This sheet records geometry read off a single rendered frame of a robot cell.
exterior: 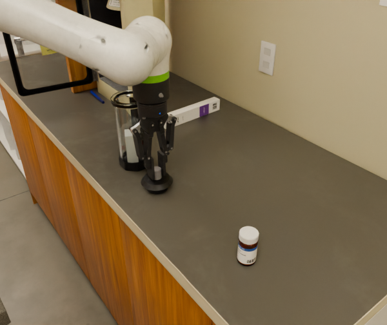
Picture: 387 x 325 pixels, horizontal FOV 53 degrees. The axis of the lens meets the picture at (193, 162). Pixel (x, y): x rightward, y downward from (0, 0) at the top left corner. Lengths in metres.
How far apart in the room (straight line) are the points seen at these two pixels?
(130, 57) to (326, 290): 0.63
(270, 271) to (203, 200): 0.29
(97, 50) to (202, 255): 0.51
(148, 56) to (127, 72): 0.05
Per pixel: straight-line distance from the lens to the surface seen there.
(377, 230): 1.10
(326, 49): 1.34
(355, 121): 1.33
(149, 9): 1.45
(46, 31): 0.85
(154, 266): 1.12
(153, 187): 1.09
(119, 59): 0.79
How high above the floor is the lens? 1.62
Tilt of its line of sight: 33 degrees down
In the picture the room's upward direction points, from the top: straight up
